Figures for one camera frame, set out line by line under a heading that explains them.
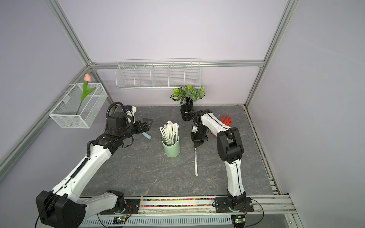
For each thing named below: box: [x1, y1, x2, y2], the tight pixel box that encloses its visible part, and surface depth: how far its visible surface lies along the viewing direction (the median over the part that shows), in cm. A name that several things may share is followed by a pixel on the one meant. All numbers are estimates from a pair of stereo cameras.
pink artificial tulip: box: [75, 73, 97, 115], surface depth 82 cm
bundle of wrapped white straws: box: [158, 120, 179, 145], surface depth 85 cm
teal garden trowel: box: [141, 132, 153, 141], surface depth 101 cm
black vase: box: [180, 96, 194, 122], surface depth 107 cm
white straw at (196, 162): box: [194, 147, 199, 177], surface depth 88 cm
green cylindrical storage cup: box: [161, 134, 181, 158], surface depth 90 cm
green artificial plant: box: [170, 85, 206, 105], surface depth 94 cm
